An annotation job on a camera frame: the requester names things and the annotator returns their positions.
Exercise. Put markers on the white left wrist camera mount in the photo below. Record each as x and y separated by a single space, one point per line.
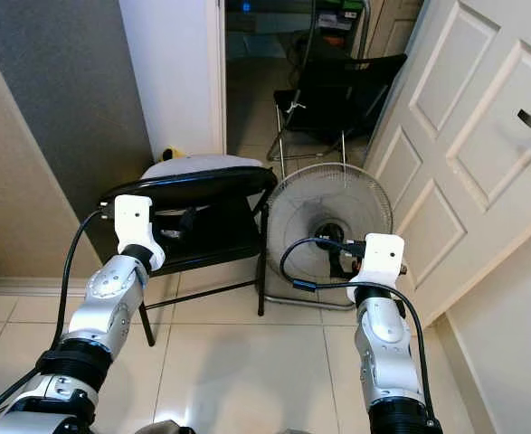
132 220

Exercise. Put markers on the black folding chair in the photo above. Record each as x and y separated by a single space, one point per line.
337 90

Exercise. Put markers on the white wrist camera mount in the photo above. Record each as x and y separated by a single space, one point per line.
132 220
383 256

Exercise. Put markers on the white floor fan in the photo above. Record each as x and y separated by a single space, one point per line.
301 208

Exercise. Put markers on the black case with white label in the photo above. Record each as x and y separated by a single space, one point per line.
220 240

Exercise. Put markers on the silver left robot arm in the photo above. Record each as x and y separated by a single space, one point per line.
116 303

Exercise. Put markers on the cluttered grey desk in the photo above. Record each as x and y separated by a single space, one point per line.
265 23

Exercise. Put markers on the white panelled door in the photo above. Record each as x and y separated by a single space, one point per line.
464 117

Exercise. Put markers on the white rounded cover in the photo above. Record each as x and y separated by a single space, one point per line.
202 165

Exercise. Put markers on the small yellow object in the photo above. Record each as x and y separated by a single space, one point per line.
172 155

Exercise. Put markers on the black round seat chair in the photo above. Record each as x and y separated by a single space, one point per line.
211 185

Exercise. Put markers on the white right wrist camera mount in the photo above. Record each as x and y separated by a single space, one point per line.
383 256

